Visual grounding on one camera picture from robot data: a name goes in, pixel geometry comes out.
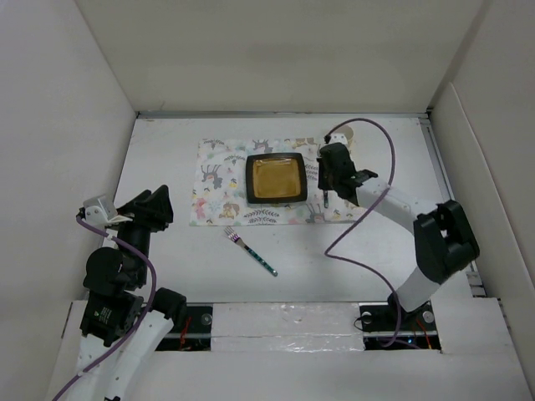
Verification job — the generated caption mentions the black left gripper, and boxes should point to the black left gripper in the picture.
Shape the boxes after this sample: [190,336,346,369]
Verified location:
[110,183,172,284]

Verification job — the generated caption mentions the square black yellow plate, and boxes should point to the square black yellow plate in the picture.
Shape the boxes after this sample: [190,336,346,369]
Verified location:
[245,152,308,205]

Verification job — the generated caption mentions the floral patterned cloth placemat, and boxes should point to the floral patterned cloth placemat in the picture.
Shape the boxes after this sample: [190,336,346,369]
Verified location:
[190,137,364,226]

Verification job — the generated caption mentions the fork with patterned handle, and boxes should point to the fork with patterned handle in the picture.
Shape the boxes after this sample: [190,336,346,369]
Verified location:
[224,226,278,277]

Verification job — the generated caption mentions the yellow ceramic mug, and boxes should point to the yellow ceramic mug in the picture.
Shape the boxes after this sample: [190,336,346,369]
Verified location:
[330,126,354,152]

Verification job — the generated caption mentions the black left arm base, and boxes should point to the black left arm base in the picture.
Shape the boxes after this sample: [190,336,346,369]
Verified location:
[156,303,213,352]

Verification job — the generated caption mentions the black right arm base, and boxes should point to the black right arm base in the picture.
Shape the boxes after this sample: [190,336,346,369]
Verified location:
[353,301,441,351]

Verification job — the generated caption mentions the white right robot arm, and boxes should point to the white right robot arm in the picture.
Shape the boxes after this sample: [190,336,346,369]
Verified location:
[318,143,480,329]

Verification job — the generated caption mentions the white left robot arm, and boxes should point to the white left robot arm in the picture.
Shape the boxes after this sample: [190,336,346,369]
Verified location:
[54,185,187,400]

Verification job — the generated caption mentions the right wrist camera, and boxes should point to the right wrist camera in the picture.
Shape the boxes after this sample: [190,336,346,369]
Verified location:
[329,132,349,146]

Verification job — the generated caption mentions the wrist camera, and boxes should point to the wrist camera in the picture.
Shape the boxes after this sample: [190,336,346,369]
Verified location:
[79,195,118,226]
[329,132,349,146]

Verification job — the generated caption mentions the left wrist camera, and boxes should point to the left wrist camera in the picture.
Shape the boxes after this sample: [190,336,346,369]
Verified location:
[79,195,118,226]

